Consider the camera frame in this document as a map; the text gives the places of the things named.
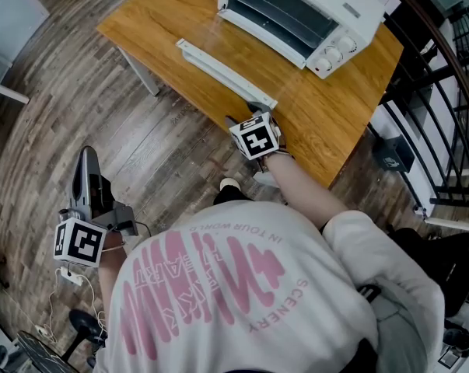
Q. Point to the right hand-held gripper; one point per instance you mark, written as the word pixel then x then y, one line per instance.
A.
pixel 257 140

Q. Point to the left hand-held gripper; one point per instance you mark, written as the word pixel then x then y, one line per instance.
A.
pixel 80 243

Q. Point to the white toaster oven door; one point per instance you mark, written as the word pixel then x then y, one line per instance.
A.
pixel 218 68

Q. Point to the person's left forearm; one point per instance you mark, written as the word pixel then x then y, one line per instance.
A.
pixel 109 286

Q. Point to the person's right forearm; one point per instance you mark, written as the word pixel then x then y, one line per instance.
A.
pixel 300 192

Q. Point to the white oven knob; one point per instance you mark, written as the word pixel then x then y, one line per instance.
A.
pixel 333 54
pixel 347 44
pixel 323 64

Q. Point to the white toaster oven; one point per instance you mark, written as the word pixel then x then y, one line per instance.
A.
pixel 335 6

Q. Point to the person's right hand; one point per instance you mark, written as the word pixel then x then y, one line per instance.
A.
pixel 278 134

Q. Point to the white table leg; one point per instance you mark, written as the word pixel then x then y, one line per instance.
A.
pixel 266 178
pixel 141 68

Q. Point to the person's white shoe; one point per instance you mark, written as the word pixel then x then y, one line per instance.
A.
pixel 230 184

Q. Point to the person's black trouser leg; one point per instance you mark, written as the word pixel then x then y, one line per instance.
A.
pixel 232 197

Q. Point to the white power strip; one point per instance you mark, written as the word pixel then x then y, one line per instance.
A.
pixel 71 276

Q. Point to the black office chair base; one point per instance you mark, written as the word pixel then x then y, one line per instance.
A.
pixel 84 325

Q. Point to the black box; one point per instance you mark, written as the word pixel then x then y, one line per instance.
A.
pixel 393 154

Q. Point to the person's white pink-printed shirt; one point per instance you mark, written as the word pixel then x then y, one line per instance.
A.
pixel 238 286

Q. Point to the white cabinet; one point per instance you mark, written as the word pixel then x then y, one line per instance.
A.
pixel 8 25

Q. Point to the black metal railing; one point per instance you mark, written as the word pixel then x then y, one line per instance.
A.
pixel 444 123

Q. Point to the black backpack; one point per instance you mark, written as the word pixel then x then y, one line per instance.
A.
pixel 436 262

